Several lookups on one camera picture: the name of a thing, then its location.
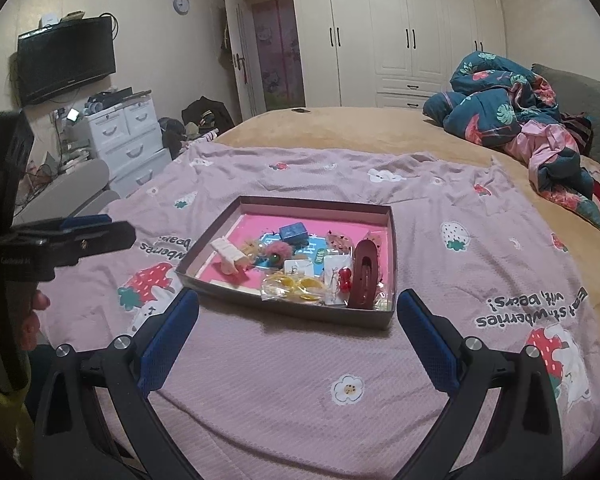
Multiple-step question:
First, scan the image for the pink door curtain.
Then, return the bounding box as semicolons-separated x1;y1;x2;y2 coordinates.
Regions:
252;0;307;112

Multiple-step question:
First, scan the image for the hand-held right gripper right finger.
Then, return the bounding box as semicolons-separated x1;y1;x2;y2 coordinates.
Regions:
396;288;563;480

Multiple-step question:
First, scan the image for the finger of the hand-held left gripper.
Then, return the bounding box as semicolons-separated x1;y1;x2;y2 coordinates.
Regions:
40;220;137;267
10;213;114;239

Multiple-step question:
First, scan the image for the red bow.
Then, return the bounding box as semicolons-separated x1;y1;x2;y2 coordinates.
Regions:
323;255;356;307

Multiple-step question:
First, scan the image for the grey padded headboard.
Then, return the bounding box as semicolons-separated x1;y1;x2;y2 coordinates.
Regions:
530;63;600;178

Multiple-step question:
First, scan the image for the shallow pink cardboard box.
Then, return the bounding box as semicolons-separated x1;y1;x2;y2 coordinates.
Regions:
175;195;397;331

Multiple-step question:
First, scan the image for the grey ironing board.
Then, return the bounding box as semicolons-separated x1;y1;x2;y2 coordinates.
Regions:
12;159;122;227

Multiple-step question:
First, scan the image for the white comb hair clip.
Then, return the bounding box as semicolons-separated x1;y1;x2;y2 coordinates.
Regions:
211;236;251;274

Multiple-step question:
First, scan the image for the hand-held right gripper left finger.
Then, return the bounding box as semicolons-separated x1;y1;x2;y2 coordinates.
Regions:
32;287;201;480

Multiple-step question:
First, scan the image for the white wardrobe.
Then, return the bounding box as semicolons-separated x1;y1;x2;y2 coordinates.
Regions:
289;0;509;109

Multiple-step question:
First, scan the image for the small blue box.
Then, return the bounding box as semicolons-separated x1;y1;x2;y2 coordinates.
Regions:
279;222;309;246

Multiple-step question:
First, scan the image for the pile of dark clutter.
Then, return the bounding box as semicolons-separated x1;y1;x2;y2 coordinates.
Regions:
157;116;192;157

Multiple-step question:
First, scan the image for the black wall television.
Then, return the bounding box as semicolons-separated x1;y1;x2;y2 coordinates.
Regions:
17;16;117;107

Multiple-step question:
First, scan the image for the bag of yellow hair ties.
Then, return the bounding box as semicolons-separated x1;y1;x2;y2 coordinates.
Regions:
260;270;327;306

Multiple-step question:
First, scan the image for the dark bag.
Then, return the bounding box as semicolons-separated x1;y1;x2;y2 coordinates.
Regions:
181;96;236;137

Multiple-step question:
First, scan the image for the pink pompom hair tie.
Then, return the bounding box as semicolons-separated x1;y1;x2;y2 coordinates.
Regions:
265;240;292;264

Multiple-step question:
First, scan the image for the navy floral quilt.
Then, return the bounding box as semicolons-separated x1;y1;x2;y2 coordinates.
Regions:
422;51;600;233

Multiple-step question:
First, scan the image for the white door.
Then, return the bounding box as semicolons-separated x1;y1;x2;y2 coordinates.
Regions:
223;0;262;122

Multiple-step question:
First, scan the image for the pink strawberry printed blanket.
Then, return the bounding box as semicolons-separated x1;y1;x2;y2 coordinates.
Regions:
27;140;600;480

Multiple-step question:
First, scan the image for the tan bed sheet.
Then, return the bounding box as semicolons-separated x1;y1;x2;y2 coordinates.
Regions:
215;105;600;321

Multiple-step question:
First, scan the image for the translucent speckled hair claw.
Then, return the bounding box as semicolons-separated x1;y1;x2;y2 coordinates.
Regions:
325;230;357;257

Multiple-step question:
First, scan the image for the dark red hair claw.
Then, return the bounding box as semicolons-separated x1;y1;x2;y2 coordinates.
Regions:
347;238;381;310

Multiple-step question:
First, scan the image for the white drawer cabinet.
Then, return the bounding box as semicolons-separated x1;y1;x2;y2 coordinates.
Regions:
81;94;174;198

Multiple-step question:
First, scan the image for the person's left hand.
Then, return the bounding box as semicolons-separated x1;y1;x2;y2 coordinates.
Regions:
21;289;52;348

